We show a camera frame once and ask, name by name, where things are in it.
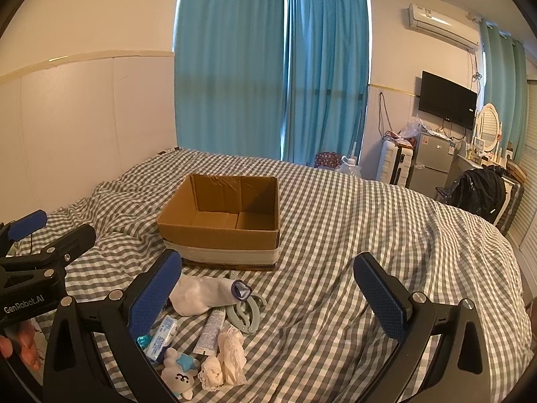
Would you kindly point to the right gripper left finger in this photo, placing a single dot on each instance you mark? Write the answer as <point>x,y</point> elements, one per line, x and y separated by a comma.
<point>74,369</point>

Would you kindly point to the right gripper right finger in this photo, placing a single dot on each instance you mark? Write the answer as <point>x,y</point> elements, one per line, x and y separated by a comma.
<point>459,370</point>

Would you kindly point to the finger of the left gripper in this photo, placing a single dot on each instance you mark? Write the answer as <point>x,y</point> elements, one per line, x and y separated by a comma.
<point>51,261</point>
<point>15,231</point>

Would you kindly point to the white blue tissue pack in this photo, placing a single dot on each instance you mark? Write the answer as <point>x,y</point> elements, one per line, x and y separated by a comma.
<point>162,339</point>

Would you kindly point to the person's left hand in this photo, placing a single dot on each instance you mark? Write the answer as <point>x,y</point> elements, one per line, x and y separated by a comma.
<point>23,343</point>

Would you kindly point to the teal blister pack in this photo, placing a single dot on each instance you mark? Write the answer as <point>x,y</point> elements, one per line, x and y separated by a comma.
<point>144,341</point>

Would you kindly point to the white sock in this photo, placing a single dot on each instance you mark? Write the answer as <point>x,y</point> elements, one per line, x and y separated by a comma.
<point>193,296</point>

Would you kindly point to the white plush toy blue star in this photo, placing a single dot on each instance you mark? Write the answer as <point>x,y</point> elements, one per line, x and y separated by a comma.
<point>180,373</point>

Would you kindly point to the white cream tube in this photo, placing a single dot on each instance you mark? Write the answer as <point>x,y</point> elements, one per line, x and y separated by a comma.
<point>207,341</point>

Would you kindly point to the small white lace scrunchie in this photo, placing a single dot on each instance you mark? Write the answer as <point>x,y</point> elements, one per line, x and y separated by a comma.
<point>211,375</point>

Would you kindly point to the grey-green plastic hanger clip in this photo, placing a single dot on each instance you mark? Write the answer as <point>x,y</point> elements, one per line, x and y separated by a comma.
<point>246,315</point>

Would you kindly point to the open cardboard box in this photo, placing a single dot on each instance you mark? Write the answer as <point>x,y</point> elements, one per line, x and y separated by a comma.
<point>224,221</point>

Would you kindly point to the black backpack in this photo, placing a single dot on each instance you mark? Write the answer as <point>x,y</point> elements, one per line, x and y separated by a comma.
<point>480,191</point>

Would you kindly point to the grey mini fridge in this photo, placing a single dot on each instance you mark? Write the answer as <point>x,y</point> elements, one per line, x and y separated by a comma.
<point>430,164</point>

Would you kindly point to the white suitcase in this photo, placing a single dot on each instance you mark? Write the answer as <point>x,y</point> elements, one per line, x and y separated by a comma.
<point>394,165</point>

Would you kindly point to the clear water jug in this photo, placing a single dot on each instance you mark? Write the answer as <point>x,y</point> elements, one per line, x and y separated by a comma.
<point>349,166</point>

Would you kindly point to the white oval vanity mirror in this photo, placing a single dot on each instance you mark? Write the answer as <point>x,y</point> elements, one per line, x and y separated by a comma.
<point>488,127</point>

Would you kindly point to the plastic bag on fridge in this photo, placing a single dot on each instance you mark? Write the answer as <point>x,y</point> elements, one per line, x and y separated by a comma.
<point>412,129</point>

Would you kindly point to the dark red patterned bag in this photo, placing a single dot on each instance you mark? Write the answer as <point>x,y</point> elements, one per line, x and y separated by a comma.
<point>327,160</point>

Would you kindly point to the blue curtain left panel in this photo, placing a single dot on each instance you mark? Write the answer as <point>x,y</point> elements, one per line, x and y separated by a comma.
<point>229,76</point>

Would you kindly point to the blue curtain panel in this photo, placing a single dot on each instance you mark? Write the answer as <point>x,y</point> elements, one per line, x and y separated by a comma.
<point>229,76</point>
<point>328,72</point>

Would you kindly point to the blue curtain right panel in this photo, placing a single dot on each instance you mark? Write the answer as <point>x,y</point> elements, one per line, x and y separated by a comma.
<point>328,72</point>

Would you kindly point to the teal curtain far window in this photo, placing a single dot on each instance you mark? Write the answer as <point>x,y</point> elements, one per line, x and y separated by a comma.
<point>506,85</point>

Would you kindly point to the black wall television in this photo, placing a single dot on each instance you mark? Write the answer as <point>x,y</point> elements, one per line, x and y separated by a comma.
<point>447,100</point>

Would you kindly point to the white wall air conditioner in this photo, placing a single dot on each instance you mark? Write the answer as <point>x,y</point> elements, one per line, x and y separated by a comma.
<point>443,27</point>

